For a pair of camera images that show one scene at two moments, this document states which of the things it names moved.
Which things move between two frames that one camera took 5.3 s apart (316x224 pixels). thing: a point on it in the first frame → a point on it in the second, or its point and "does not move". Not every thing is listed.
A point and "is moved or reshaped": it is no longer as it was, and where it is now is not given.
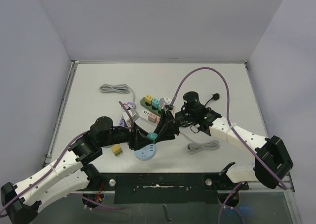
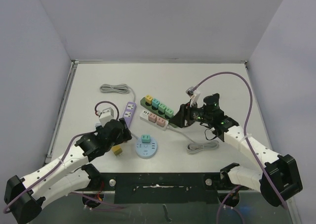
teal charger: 152,136 is moved or reshaped
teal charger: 155,103 does not move
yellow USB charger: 148,99 does not move
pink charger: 152,117 does not move
